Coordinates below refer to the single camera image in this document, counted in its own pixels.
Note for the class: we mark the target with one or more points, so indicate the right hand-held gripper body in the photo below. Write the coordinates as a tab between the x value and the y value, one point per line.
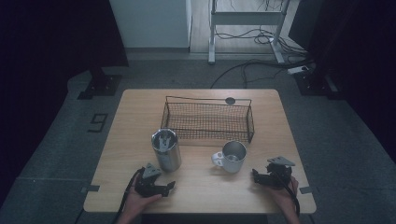
277	178

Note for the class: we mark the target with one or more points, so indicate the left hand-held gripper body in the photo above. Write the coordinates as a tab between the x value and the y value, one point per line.
146	186

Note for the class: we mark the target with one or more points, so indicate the stainless steel tumbler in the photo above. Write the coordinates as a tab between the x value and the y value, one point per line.
168	159

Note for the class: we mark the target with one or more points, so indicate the white mug with steel interior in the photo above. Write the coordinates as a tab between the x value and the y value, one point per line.
232	165

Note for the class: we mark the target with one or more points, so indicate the person's left hand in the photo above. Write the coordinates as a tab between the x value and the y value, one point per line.
135	203

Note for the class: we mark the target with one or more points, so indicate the person's right hand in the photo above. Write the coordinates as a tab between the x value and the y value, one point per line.
285	197

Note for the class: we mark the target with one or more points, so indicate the grey tape strip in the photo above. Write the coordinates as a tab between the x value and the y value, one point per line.
305	189

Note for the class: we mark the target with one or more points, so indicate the round table grommet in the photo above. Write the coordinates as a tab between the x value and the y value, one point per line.
230	100

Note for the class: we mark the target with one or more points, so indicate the black stand base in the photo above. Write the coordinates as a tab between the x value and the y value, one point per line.
101	85
314	84

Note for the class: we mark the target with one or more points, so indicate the white power strip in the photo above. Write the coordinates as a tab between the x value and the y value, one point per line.
297	69

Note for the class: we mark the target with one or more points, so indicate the dark curtain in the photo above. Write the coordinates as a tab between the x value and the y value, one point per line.
358	46
46	37

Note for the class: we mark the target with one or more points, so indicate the white cabinet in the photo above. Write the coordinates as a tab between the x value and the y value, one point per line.
149	23

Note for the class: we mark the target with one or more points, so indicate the white desk frame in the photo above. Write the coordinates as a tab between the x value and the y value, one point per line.
246	18

